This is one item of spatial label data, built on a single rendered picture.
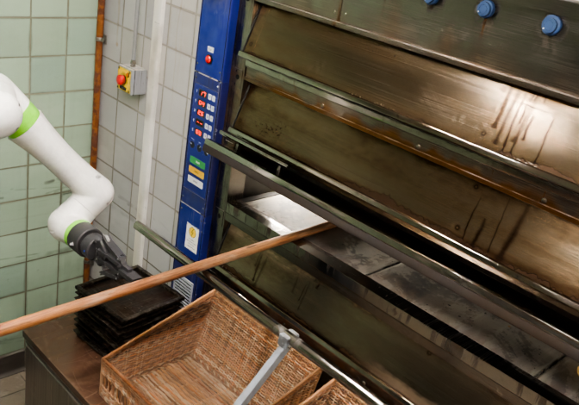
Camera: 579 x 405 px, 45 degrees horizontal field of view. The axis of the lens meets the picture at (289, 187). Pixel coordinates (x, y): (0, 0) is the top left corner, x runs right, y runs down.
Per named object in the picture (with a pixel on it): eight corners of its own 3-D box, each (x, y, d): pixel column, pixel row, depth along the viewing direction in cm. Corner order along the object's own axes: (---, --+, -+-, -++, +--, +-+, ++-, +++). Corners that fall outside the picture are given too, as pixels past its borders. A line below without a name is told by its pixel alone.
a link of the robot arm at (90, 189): (3, 135, 204) (15, 142, 195) (32, 108, 207) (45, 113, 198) (87, 213, 225) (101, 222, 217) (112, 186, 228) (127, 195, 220)
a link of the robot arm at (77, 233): (63, 253, 209) (65, 226, 205) (98, 244, 217) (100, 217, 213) (74, 262, 205) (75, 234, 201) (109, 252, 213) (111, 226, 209)
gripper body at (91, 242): (102, 228, 208) (121, 241, 202) (102, 253, 211) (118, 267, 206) (80, 233, 203) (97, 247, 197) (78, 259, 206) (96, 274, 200)
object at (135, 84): (131, 87, 284) (133, 62, 280) (146, 94, 278) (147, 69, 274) (115, 88, 279) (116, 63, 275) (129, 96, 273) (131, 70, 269)
